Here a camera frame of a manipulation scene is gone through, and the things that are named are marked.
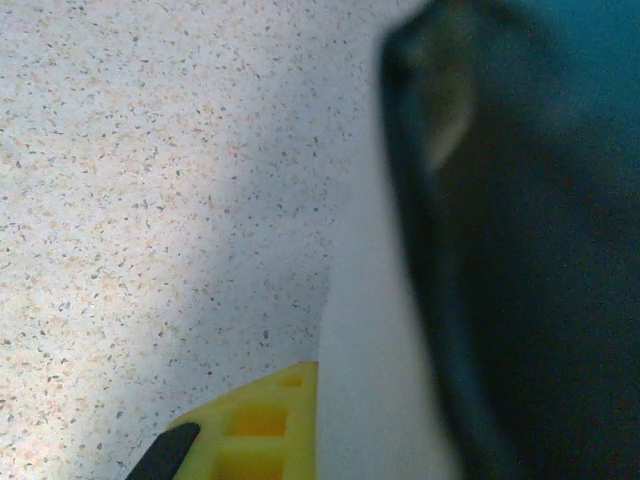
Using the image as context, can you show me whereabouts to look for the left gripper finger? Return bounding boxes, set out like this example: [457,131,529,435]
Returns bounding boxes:
[127,359,320,480]

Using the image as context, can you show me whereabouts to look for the white paper box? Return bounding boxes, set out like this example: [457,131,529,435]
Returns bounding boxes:
[317,0,471,480]

